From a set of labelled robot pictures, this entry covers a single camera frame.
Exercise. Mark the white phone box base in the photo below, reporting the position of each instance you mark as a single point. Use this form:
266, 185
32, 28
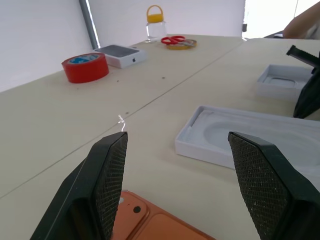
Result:
225, 130

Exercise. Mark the small black clip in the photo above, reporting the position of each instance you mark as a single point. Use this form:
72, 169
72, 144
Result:
244, 27

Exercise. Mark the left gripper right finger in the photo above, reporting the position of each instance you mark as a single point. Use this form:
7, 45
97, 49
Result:
272, 190

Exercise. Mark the white phone box lid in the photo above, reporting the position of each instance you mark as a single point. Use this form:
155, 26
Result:
272, 87

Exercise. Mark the orange smartphone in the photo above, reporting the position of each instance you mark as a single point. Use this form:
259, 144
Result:
155, 225

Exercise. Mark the clear jar with yellow lid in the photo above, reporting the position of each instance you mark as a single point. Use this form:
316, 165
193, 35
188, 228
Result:
156, 27

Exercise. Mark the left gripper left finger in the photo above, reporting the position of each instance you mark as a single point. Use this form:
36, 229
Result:
82, 190

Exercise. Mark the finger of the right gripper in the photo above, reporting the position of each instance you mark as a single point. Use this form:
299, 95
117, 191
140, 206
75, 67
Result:
303, 56
310, 100

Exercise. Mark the closed white phone box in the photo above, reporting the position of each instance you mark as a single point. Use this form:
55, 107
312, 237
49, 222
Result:
125, 57

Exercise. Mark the grey metal pole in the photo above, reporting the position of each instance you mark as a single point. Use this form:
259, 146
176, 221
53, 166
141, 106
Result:
90, 22

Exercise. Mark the red tape roll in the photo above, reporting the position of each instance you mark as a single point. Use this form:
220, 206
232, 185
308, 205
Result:
86, 71

